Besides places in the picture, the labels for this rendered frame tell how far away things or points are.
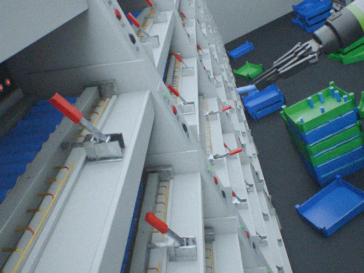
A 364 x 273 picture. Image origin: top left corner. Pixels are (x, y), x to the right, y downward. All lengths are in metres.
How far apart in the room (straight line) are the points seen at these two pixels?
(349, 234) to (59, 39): 1.53
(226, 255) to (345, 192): 1.30
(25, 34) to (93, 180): 0.15
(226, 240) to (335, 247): 1.06
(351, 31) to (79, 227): 0.81
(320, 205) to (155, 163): 1.39
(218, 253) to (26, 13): 0.55
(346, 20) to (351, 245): 1.09
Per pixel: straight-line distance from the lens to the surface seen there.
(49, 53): 0.53
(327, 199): 1.89
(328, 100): 1.88
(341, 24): 0.93
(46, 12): 0.37
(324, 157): 1.84
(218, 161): 0.88
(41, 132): 0.41
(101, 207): 0.30
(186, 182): 0.57
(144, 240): 0.46
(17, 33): 0.31
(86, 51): 0.51
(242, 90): 0.94
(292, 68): 0.90
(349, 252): 1.68
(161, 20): 1.00
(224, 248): 0.69
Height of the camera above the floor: 1.40
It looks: 27 degrees down
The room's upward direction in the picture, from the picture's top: 31 degrees counter-clockwise
